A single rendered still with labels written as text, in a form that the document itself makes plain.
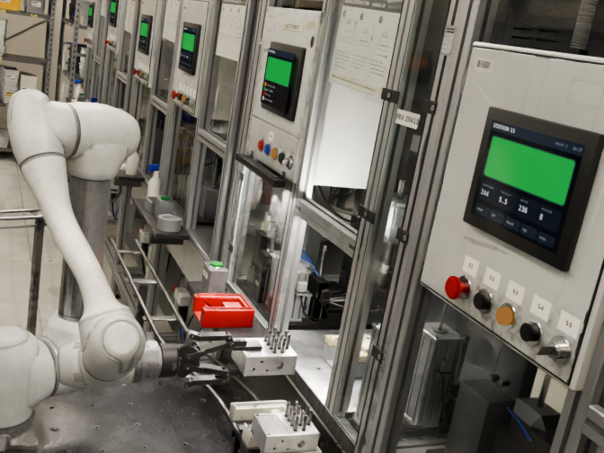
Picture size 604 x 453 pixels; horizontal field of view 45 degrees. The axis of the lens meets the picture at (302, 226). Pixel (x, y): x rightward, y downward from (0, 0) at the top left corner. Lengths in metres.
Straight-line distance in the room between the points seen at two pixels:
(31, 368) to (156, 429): 0.39
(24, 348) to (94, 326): 0.48
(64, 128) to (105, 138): 0.11
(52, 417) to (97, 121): 0.81
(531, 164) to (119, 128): 1.03
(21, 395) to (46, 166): 0.57
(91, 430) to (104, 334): 0.69
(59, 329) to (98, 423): 0.29
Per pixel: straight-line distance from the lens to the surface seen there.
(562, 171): 1.11
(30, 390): 1.93
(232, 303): 2.22
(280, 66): 2.10
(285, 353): 1.69
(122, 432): 2.05
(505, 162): 1.20
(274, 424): 1.67
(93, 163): 1.81
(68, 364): 1.57
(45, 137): 1.72
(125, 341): 1.39
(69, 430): 2.05
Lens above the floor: 1.76
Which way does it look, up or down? 15 degrees down
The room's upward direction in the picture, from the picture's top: 10 degrees clockwise
